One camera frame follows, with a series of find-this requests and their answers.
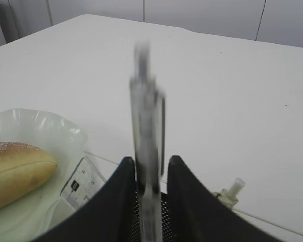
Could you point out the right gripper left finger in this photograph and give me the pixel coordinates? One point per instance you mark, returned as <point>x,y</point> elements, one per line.
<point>107,216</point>

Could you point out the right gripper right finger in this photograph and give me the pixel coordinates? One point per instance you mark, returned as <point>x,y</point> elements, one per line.
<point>196,215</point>

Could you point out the green wavy glass plate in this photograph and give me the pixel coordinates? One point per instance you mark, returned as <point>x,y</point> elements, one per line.
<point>31,215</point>

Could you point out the orange bread roll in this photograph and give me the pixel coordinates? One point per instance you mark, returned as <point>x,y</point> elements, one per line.
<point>23,168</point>

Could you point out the beige and white pen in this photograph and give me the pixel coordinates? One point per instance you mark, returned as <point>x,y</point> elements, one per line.
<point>228,197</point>

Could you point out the white plastic ruler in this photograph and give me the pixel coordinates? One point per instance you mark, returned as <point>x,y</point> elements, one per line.
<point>84,182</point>

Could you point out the grey pen with clip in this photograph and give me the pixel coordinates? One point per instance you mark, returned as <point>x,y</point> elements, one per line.
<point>148,105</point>

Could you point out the black mesh pen holder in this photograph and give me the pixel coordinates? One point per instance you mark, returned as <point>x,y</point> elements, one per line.
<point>151,218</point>

